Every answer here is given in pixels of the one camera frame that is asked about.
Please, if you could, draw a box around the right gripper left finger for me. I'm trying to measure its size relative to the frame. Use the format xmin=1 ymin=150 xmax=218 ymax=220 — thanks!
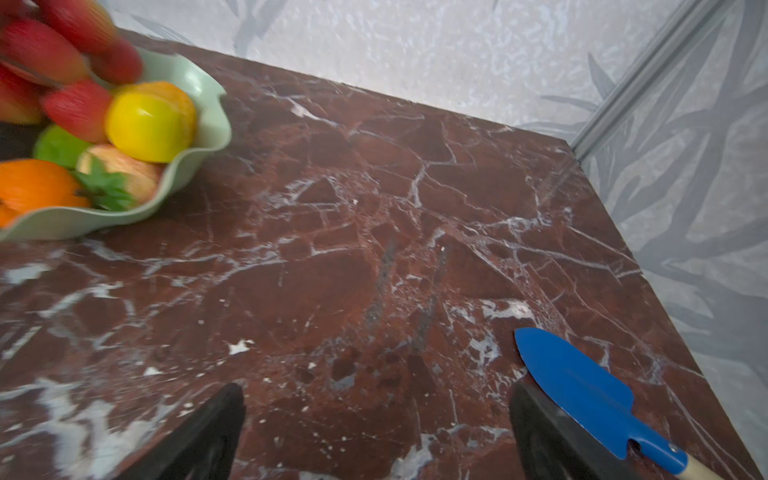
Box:
xmin=117 ymin=383 xmax=246 ymax=480

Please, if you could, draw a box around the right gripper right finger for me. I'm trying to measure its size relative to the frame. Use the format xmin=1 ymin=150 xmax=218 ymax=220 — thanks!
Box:
xmin=509 ymin=383 xmax=640 ymax=480

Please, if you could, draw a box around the red peach with leaf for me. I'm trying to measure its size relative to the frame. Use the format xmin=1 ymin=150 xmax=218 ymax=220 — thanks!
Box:
xmin=74 ymin=144 xmax=163 ymax=212

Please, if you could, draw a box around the small fake orange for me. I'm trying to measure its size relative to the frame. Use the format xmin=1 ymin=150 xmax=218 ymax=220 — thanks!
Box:
xmin=1 ymin=159 xmax=91 ymax=228

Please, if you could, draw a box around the yellow orange fake mango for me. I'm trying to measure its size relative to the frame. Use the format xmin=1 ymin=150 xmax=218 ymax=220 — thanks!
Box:
xmin=105 ymin=81 xmax=197 ymax=164

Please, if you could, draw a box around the green yellow fake mango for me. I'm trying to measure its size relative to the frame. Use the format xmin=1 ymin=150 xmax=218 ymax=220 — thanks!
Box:
xmin=32 ymin=124 xmax=92 ymax=170

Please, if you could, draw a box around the red fake grape bunch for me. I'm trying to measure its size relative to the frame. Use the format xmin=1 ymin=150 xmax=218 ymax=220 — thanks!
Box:
xmin=1 ymin=1 xmax=143 ymax=143

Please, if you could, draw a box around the green scalloped fruit bowl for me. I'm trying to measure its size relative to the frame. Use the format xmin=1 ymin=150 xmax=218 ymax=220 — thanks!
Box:
xmin=1 ymin=48 xmax=232 ymax=242

